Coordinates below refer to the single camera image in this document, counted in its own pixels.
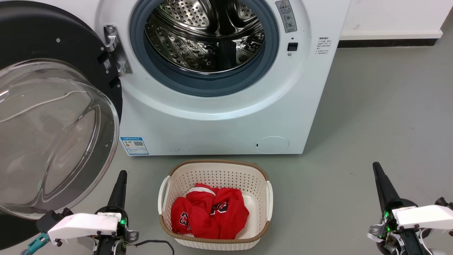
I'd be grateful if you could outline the red jersey garment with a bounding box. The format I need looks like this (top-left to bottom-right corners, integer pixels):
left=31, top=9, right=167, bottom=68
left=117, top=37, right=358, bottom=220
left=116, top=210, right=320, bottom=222
left=171, top=183, right=250, bottom=240

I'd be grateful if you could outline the blue energy label sticker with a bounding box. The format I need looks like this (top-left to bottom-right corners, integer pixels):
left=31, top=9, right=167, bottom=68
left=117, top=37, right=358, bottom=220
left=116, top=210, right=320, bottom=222
left=120, top=137, right=149, bottom=156

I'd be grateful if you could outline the grey warning sticker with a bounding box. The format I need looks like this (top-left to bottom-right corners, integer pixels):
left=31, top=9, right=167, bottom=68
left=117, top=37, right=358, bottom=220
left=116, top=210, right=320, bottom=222
left=275, top=0, right=298, bottom=33

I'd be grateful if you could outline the white floor cable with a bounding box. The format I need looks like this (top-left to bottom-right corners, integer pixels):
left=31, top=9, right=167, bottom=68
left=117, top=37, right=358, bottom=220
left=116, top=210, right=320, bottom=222
left=0, top=90, right=88, bottom=124

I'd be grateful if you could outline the metal door hinge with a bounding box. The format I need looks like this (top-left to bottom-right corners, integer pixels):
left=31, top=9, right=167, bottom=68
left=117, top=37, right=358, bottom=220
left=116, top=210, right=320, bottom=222
left=103, top=25, right=133, bottom=77

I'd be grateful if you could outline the white perforated laundry basket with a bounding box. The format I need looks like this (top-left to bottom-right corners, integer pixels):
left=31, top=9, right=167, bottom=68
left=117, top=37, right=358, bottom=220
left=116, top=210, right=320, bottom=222
left=158, top=159, right=274, bottom=251

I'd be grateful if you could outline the steel perforated washer drum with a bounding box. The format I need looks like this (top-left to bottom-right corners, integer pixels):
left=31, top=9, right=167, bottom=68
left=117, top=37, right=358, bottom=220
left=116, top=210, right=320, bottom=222
left=144, top=0, right=266, bottom=74

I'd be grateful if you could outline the white front-load washing machine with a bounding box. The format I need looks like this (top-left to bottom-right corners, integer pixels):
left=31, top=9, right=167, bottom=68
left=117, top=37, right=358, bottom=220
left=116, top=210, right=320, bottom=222
left=67, top=0, right=351, bottom=156

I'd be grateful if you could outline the round white filter cover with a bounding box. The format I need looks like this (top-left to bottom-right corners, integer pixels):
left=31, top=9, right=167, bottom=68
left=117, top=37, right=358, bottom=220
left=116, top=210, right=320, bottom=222
left=254, top=136, right=290, bottom=154

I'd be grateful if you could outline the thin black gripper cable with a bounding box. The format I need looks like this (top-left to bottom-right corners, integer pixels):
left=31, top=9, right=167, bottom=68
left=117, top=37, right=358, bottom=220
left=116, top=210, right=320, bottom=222
left=134, top=240, right=176, bottom=255

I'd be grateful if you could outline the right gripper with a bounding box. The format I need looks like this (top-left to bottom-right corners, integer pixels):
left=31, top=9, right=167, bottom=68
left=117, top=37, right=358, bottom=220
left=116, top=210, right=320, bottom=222
left=368, top=162, right=430, bottom=255

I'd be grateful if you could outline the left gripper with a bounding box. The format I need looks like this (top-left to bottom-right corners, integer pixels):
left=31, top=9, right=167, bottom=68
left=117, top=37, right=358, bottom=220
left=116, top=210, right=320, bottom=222
left=94, top=170, right=139, bottom=255

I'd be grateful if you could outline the teal cable connector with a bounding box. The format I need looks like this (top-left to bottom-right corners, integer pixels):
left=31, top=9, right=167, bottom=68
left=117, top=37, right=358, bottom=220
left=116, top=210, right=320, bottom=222
left=21, top=233, right=50, bottom=255

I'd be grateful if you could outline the black round glass washer door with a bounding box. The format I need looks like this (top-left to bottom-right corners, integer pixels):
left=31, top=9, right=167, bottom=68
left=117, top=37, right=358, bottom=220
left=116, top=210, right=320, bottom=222
left=0, top=0, right=124, bottom=249

